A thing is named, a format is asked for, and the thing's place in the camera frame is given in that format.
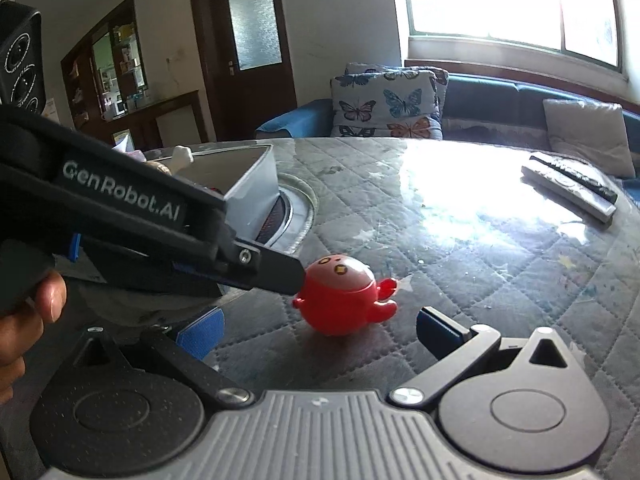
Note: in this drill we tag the dark wooden display cabinet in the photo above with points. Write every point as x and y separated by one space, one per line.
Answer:
105 70

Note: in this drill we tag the silver remote control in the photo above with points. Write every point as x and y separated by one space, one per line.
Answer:
562 190

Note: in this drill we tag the blue sofa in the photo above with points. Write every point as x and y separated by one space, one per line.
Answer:
495 100

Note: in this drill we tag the black remote control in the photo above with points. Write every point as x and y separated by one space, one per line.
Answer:
580 179

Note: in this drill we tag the white pillow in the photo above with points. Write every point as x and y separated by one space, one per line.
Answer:
585 132

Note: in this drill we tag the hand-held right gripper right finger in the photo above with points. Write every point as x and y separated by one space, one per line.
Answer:
439 331

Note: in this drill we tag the red octopus toy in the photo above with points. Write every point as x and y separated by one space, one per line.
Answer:
342 297

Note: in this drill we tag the quilted grey desktop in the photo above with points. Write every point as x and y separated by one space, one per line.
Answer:
475 270

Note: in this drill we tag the butterfly print pillow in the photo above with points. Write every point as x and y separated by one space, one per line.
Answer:
440 76
385 107

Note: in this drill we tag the round metal table insert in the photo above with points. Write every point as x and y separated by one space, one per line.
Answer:
297 210

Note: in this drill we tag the window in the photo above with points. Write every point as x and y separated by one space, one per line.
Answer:
500 0

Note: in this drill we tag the white plastic storage box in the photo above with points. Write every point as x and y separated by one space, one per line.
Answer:
245 180

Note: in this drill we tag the dark wooden sideboard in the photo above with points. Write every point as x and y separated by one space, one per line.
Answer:
170 115

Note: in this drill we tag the person's left hand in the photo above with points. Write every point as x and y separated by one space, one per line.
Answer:
50 297

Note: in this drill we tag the brown round item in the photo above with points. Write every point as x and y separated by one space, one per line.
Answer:
157 166

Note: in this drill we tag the white bone-shaped toy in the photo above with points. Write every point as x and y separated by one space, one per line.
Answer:
183 156

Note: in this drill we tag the brown wooden door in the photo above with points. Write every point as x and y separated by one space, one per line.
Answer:
250 90

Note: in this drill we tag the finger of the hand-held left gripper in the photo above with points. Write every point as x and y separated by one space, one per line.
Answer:
272 272
165 280

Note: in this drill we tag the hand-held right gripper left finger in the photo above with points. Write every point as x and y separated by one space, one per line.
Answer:
199 336

